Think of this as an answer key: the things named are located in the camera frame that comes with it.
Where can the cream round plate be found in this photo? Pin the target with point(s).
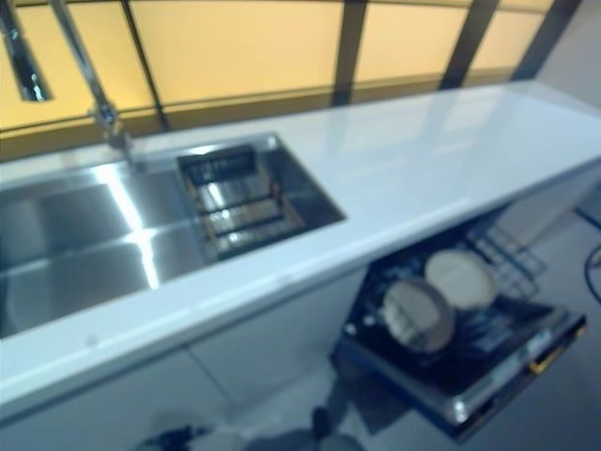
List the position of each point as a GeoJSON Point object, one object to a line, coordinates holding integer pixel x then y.
{"type": "Point", "coordinates": [465, 277]}
{"type": "Point", "coordinates": [415, 315]}

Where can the black slatted dish drainer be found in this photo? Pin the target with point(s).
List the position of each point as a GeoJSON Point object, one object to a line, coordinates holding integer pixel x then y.
{"type": "Point", "coordinates": [239, 211]}

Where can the white cabinet door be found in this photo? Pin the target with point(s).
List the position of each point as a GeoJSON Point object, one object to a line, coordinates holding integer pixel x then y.
{"type": "Point", "coordinates": [94, 404]}
{"type": "Point", "coordinates": [282, 343]}

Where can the yellow ceiling light panels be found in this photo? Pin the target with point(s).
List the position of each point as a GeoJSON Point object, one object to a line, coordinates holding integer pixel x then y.
{"type": "Point", "coordinates": [235, 47]}

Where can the stainless steel sink basin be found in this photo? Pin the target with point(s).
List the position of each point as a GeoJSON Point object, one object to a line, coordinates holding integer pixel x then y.
{"type": "Point", "coordinates": [70, 225]}

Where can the chrome pull-down kitchen faucet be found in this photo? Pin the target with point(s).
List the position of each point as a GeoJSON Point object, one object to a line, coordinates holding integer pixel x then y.
{"type": "Point", "coordinates": [84, 61]}

